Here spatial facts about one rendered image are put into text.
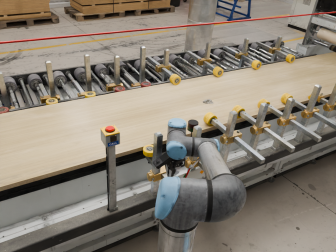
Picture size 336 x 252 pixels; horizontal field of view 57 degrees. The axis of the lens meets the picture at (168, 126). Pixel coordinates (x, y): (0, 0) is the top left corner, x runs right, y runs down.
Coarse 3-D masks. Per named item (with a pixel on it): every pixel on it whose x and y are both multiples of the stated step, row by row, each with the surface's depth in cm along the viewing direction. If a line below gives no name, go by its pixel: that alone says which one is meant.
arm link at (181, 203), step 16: (176, 176) 87; (160, 192) 83; (176, 192) 81; (192, 192) 82; (208, 192) 82; (160, 208) 82; (176, 208) 81; (192, 208) 81; (208, 208) 81; (160, 224) 90; (176, 224) 84; (192, 224) 86; (160, 240) 92; (176, 240) 88; (192, 240) 91
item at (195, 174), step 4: (200, 168) 189; (188, 172) 185; (192, 172) 187; (196, 172) 189; (180, 176) 183; (188, 176) 187; (192, 176) 189; (196, 176) 192; (200, 176) 194; (204, 176) 196
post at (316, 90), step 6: (318, 84) 214; (312, 90) 216; (318, 90) 214; (312, 96) 217; (312, 102) 218; (306, 108) 224; (312, 108) 222; (306, 120) 227; (300, 132) 233; (300, 138) 237
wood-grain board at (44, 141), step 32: (288, 64) 318; (320, 64) 325; (96, 96) 232; (128, 96) 236; (160, 96) 240; (192, 96) 244; (224, 96) 248; (256, 96) 252; (0, 128) 190; (32, 128) 192; (64, 128) 195; (96, 128) 197; (128, 128) 200; (160, 128) 203; (0, 160) 166; (32, 160) 168; (64, 160) 170; (96, 160) 173
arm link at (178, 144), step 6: (168, 132) 147; (174, 132) 143; (180, 132) 144; (168, 138) 143; (174, 138) 140; (180, 138) 140; (186, 138) 140; (168, 144) 139; (174, 144) 136; (180, 144) 137; (186, 144) 138; (168, 150) 138; (174, 150) 138; (180, 150) 137; (186, 150) 139; (174, 156) 140; (180, 156) 139
